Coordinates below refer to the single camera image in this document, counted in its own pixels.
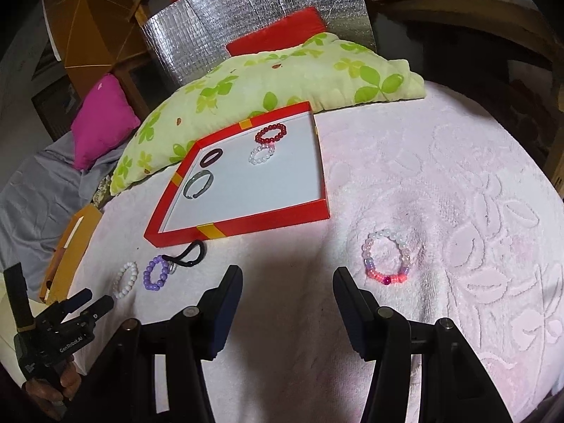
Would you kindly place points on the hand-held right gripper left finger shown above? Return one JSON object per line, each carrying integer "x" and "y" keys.
{"x": 227, "y": 304}

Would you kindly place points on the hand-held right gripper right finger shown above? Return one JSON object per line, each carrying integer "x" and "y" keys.
{"x": 348, "y": 304}

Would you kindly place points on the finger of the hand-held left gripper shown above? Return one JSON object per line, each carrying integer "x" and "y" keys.
{"x": 77, "y": 297}
{"x": 101, "y": 306}

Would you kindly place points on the red shallow box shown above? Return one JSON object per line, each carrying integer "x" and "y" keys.
{"x": 264, "y": 194}

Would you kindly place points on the grey bangle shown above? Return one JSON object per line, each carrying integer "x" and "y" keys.
{"x": 188, "y": 189}

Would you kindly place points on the person's left hand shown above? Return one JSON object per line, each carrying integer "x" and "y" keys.
{"x": 66, "y": 381}

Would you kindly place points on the orange cardboard box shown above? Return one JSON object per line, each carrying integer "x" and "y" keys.
{"x": 83, "y": 224}

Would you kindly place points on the grey blanket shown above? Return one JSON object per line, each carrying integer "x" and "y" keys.
{"x": 35, "y": 207}

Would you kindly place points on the patterned floral cloth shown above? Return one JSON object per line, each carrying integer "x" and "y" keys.
{"x": 102, "y": 190}

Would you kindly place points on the pink embossed blanket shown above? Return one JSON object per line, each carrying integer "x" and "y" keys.
{"x": 440, "y": 185}

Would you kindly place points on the magenta cushion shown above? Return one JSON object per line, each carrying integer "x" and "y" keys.
{"x": 101, "y": 123}

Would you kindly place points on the green floral pillow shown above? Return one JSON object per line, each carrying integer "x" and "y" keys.
{"x": 264, "y": 79}

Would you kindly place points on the orange cabinet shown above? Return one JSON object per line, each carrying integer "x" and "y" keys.
{"x": 92, "y": 22}

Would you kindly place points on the red cushion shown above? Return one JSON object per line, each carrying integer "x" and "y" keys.
{"x": 273, "y": 31}

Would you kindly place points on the silver foil panel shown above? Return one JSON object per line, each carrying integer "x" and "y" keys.
{"x": 198, "y": 22}

